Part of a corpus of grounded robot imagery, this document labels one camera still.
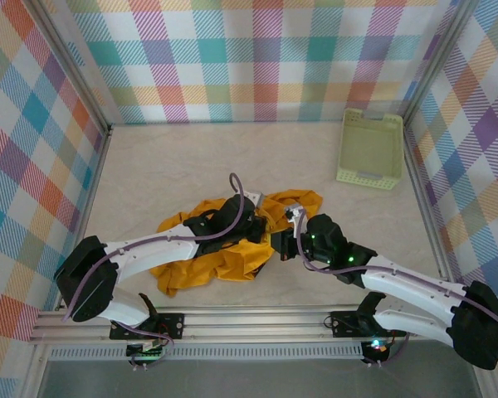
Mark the yellow t-shirt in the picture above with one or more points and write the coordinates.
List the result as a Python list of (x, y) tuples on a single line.
[(232, 265)]

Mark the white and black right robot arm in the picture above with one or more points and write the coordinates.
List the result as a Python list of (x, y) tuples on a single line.
[(406, 282)]

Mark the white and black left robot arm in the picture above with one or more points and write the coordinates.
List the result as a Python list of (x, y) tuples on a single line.
[(157, 253)]

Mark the pale green plastic basket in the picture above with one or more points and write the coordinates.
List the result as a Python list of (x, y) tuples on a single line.
[(369, 145)]

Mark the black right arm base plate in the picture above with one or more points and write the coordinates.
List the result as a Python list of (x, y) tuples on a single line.
[(344, 323)]

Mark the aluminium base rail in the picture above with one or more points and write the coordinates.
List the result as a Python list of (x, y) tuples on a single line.
[(253, 323)]

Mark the aluminium side rail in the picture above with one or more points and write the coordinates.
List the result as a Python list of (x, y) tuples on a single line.
[(415, 178), (91, 186)]

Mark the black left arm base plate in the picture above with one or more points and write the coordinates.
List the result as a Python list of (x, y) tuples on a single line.
[(174, 323)]

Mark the aluminium corner post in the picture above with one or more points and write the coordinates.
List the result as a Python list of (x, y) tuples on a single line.
[(440, 54), (74, 70)]

